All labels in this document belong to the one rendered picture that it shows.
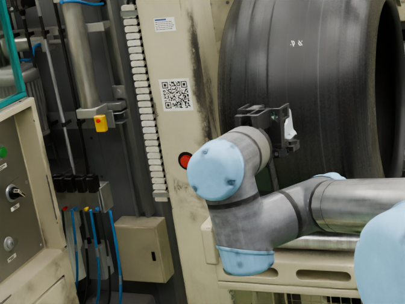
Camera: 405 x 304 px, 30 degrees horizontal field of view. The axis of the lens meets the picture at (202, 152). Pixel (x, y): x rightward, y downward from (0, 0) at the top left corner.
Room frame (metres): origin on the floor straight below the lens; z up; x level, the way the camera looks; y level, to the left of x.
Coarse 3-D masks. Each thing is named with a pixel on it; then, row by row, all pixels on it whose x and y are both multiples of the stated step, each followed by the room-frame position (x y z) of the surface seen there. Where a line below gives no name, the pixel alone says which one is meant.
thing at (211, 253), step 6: (204, 222) 1.55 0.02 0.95; (210, 222) 1.55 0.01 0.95; (204, 228) 1.53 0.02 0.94; (210, 228) 1.53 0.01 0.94; (204, 234) 1.53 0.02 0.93; (210, 234) 1.52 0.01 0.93; (204, 240) 1.53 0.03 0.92; (210, 240) 1.52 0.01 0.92; (204, 246) 1.53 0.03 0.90; (210, 246) 1.52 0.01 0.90; (204, 252) 1.53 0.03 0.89; (210, 252) 1.53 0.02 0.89; (216, 252) 1.53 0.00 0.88; (210, 258) 1.53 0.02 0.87; (216, 258) 1.53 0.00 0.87; (210, 264) 1.53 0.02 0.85; (216, 264) 1.53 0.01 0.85
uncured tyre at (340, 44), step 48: (240, 0) 1.53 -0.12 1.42; (288, 0) 1.46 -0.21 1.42; (336, 0) 1.42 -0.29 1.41; (384, 0) 1.52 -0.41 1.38; (240, 48) 1.43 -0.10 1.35; (336, 48) 1.35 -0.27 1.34; (384, 48) 1.80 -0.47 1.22; (240, 96) 1.39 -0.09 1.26; (288, 96) 1.35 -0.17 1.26; (336, 96) 1.32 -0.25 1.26; (384, 96) 1.80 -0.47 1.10; (336, 144) 1.31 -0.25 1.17; (384, 144) 1.74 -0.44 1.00
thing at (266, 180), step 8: (272, 160) 1.11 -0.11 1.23; (264, 168) 1.10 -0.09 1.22; (272, 168) 1.11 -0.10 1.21; (256, 176) 1.11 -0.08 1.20; (264, 176) 1.10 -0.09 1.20; (272, 176) 1.11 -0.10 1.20; (256, 184) 1.12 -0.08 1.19; (264, 184) 1.11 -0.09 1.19; (272, 184) 1.11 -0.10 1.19; (264, 192) 1.12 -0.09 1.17
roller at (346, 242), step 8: (312, 232) 1.48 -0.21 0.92; (320, 232) 1.47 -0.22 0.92; (328, 232) 1.46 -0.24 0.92; (336, 232) 1.46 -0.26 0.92; (296, 240) 1.48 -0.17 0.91; (304, 240) 1.47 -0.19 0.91; (312, 240) 1.47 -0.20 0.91; (320, 240) 1.46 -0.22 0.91; (328, 240) 1.45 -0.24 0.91; (336, 240) 1.44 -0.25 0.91; (344, 240) 1.44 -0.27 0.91; (352, 240) 1.43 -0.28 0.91; (288, 248) 1.50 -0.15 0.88; (296, 248) 1.49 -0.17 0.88; (304, 248) 1.48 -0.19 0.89; (312, 248) 1.47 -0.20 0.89; (320, 248) 1.46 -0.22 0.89; (328, 248) 1.45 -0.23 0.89; (336, 248) 1.45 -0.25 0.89; (344, 248) 1.44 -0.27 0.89; (352, 248) 1.43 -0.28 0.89
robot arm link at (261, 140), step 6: (240, 126) 1.08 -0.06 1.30; (246, 126) 1.08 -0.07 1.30; (246, 132) 1.04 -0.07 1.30; (252, 132) 1.05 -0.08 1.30; (258, 132) 1.06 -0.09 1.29; (258, 138) 1.04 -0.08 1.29; (264, 138) 1.06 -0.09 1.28; (258, 144) 1.03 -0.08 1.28; (264, 144) 1.05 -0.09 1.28; (264, 150) 1.04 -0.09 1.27; (264, 156) 1.04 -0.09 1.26; (264, 162) 1.04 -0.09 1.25
